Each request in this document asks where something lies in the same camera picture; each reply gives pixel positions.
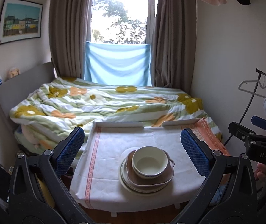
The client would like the brown curtain right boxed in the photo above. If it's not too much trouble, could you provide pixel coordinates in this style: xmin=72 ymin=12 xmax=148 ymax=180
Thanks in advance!
xmin=151 ymin=0 xmax=197 ymax=93

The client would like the grey round plate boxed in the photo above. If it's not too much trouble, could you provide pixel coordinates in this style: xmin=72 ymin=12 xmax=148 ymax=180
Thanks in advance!
xmin=119 ymin=159 xmax=170 ymax=194

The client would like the black clothes rack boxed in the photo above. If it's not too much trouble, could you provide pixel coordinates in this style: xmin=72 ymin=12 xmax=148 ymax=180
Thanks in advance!
xmin=227 ymin=67 xmax=266 ymax=135

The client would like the person's right hand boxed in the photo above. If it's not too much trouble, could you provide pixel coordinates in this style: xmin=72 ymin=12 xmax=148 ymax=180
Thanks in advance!
xmin=254 ymin=163 xmax=266 ymax=181

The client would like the brown curtain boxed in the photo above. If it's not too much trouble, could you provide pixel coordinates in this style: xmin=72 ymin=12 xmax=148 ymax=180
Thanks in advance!
xmin=48 ymin=0 xmax=92 ymax=78
xmin=151 ymin=0 xmax=197 ymax=93

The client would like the framed wall picture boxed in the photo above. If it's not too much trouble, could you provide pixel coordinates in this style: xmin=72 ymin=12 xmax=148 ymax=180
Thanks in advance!
xmin=0 ymin=0 xmax=43 ymax=45

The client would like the orange patterned towel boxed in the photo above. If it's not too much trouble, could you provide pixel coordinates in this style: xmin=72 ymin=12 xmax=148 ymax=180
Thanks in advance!
xmin=181 ymin=119 xmax=230 ymax=156

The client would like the brown curtain left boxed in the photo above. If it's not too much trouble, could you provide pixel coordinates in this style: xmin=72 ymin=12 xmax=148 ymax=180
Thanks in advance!
xmin=48 ymin=0 xmax=92 ymax=78

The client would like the white patterned tablecloth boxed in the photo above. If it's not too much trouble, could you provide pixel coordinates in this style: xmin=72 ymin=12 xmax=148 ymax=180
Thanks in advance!
xmin=69 ymin=124 xmax=218 ymax=213

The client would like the light blue cloth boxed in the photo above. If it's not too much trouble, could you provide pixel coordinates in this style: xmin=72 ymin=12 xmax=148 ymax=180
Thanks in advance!
xmin=84 ymin=42 xmax=152 ymax=86

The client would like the white clothes hanger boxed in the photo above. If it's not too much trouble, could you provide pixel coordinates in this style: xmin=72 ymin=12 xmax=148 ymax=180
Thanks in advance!
xmin=238 ymin=80 xmax=266 ymax=99

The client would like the pink square dish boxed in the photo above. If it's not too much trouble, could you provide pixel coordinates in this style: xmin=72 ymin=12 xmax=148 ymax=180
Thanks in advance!
xmin=123 ymin=150 xmax=174 ymax=188

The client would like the cream round bowl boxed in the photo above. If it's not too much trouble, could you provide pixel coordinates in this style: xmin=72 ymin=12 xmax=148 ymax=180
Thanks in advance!
xmin=131 ymin=146 xmax=169 ymax=179

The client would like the floral green striped duvet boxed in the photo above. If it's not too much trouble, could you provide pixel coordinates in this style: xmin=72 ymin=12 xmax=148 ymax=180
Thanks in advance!
xmin=9 ymin=77 xmax=222 ymax=154

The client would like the grey bed headboard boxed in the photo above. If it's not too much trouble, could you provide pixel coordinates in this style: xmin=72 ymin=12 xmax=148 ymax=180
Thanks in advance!
xmin=0 ymin=62 xmax=55 ymax=133

